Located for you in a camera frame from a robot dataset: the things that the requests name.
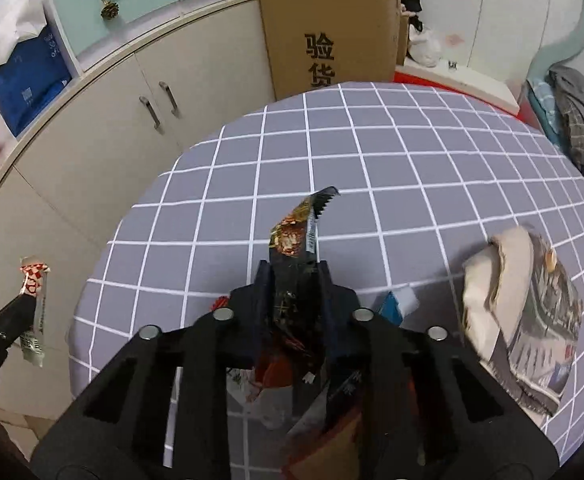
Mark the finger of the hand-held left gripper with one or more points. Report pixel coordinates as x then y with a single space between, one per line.
12 310

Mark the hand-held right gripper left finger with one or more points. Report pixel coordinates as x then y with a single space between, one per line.
264 310

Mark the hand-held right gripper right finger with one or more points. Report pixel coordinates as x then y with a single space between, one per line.
328 310

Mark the red white checked wrapper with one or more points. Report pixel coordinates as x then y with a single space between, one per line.
34 280

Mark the small blue white packet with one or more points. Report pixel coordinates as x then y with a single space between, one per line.
397 305

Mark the dark brown snack wrapper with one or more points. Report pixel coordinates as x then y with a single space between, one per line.
294 230

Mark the dark red foil wrapper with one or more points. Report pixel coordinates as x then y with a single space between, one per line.
322 452

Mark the beige paper bag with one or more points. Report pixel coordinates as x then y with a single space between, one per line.
502 285

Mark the grey printed wrapper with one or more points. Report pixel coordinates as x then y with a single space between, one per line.
547 340

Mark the grey checked tablecloth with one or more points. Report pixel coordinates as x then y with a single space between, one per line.
397 170

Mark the long white low cabinet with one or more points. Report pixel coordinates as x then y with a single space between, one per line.
112 160

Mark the blue woven bag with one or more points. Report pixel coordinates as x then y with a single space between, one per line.
27 85

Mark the purple stair shelf unit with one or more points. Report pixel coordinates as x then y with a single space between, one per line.
72 60

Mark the white low board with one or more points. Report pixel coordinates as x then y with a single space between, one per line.
472 82

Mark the red plastic basin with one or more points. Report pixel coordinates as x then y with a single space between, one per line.
522 115

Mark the white crumpled plastic bag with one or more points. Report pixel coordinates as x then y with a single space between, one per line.
424 47

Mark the brown cardboard box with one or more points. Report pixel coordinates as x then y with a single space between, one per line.
332 15

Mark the blue checked pillow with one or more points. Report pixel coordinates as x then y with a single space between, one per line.
544 105

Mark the pinecone ornament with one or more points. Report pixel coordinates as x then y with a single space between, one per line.
109 11

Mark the black clothing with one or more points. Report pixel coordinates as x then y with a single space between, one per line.
411 5

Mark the white wardrobe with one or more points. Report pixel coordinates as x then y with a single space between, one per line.
512 5

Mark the teal bunk bed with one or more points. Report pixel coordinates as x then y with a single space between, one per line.
567 45

